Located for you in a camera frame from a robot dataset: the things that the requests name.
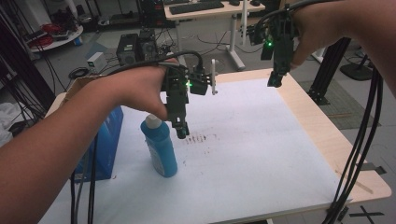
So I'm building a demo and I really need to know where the white table mat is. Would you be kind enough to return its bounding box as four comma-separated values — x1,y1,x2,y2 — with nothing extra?
38,77,353,224

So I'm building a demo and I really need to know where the round white table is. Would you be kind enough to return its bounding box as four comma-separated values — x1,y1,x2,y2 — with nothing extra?
28,23,85,53

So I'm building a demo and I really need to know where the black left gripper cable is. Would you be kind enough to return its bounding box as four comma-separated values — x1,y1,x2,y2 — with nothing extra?
70,50,205,224

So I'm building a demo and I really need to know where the small white device box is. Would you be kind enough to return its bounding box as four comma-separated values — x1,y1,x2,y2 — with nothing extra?
86,51,108,75

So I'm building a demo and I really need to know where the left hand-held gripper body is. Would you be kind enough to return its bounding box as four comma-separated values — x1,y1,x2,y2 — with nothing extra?
161,59,219,123

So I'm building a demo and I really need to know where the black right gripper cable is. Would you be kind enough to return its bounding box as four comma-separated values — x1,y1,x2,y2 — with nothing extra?
254,0,385,224

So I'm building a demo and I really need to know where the blue box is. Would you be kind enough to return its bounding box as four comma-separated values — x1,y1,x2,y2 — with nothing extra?
72,105,125,182

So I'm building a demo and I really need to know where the black keyboard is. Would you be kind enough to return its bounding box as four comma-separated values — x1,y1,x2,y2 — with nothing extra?
168,0,225,16

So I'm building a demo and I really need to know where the person's left hand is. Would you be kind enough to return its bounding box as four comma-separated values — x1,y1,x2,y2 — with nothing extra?
104,58,180,121

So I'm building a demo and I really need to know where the black round stand base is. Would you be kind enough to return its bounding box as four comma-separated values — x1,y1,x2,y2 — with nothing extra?
339,55,374,82

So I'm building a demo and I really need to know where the blue bottle with white cap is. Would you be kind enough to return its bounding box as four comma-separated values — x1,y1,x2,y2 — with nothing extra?
139,113,178,178

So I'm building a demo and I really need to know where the black computer tower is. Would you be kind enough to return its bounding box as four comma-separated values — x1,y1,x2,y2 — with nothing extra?
116,28,159,67

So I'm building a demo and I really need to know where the dark floor mat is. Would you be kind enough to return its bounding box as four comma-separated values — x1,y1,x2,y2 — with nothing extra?
298,78,381,131

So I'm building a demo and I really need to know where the red cable coil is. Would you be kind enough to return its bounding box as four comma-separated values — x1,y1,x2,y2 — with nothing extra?
29,23,64,49

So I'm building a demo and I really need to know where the black metal stand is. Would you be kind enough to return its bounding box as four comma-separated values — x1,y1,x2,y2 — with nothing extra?
307,36,352,105

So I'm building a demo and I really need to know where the person's right hand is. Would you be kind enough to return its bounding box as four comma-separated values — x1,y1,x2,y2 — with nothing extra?
290,0,354,70

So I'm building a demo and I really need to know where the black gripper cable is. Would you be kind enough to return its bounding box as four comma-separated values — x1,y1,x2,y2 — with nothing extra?
70,50,205,224
254,0,385,224

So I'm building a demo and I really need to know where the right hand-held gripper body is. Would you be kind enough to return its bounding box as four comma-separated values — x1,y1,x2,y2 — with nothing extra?
247,11,300,77

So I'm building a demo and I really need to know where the white desk with wooden top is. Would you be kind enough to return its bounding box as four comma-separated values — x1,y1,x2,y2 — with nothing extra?
163,0,266,72

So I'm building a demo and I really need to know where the black tape cross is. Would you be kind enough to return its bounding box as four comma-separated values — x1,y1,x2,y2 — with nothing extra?
348,204,386,222

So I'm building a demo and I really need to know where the brown cardboard box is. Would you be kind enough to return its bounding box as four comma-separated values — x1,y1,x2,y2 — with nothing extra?
58,74,108,108

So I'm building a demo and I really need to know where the grey tape strip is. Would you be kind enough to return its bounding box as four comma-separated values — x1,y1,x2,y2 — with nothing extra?
361,162,388,175

